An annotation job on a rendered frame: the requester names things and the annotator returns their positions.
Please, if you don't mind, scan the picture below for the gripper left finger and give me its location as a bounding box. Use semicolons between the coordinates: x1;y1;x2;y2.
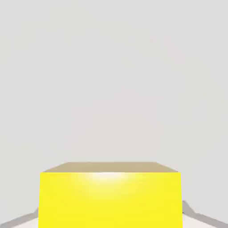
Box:
0;207;39;228

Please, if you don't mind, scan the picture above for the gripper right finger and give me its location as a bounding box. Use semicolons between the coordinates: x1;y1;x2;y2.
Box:
182;200;228;228

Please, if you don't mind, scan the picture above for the small yellow cube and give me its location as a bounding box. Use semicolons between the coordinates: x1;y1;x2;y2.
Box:
38;161;183;228

